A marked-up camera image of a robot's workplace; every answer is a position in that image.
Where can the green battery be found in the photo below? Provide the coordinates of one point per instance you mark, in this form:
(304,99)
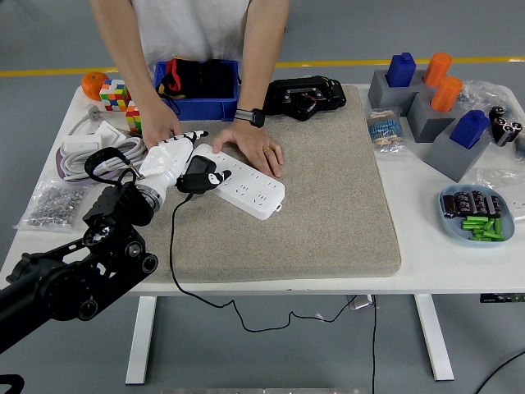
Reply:
(473,225)
(476,219)
(489,225)
(488,237)
(498,226)

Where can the black machine housing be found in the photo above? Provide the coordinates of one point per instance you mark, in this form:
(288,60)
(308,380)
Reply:
(324,96)

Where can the black plug adapter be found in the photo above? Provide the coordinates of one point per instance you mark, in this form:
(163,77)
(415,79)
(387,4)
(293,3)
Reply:
(201,164)

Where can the black wrist watch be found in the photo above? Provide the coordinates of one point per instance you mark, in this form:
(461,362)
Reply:
(250,116)

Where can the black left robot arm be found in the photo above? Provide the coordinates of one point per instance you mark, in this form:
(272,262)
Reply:
(102,213)

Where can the white table leg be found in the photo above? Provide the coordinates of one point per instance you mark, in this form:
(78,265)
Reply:
(435,336)
(141,340)

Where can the clear bag of screws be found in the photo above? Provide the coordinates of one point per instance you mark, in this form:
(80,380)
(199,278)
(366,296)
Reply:
(49,207)

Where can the person's torso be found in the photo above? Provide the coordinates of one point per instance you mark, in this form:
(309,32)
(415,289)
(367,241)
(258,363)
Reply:
(184,24)

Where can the grey-brown mat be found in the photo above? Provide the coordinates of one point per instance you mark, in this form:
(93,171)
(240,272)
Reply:
(307,213)

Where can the light blue tray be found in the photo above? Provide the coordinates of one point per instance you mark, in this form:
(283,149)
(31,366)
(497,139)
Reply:
(451,227)

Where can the silver bracket under table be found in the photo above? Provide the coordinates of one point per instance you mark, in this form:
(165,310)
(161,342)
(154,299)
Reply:
(361,303)

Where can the person's left forearm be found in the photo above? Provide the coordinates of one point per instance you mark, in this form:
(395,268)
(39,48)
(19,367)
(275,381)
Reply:
(260,61)

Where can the white rectangular box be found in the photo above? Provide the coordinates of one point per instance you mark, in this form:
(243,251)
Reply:
(82,145)

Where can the clear crumpled plastic bag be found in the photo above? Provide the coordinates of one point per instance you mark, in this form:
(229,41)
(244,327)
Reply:
(484,96)

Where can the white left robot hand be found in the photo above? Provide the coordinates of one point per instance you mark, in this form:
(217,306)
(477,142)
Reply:
(168,158)

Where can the person's right hand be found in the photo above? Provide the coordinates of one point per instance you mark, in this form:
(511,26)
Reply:
(160,125)

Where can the bag of resistors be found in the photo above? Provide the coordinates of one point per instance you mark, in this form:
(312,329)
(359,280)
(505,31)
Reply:
(385,131)

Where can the person's right forearm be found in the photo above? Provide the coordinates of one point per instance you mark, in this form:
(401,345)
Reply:
(127,70)

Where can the person's left hand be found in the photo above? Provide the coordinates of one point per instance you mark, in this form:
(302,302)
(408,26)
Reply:
(252,143)

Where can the black capacitor with print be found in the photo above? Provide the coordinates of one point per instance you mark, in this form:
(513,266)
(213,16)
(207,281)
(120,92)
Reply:
(449,205)
(495,205)
(463,203)
(480,202)

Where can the grey block holder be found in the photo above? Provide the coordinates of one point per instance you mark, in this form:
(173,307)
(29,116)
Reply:
(447,158)
(426,123)
(379,94)

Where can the black control panel under table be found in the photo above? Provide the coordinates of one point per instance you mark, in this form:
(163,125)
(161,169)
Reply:
(502,298)

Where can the blue plastic block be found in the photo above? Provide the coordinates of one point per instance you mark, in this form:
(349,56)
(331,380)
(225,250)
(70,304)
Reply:
(402,70)
(469,129)

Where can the orange plastic cylinder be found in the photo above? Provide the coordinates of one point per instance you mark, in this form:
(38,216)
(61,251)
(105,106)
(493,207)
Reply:
(438,67)
(446,94)

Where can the blue plastic bin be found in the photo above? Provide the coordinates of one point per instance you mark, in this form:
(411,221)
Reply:
(205,108)

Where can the orange fruit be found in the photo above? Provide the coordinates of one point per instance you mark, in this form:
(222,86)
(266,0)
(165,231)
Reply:
(92,84)

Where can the white wall plug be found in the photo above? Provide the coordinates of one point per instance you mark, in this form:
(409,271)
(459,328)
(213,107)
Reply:
(92,111)

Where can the white square flat box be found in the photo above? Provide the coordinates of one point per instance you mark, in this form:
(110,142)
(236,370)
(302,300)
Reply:
(110,132)

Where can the white power strip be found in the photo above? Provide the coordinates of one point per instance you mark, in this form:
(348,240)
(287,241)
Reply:
(254,197)

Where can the colourful puzzle cube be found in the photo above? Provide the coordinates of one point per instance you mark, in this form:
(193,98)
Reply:
(112,94)
(133,117)

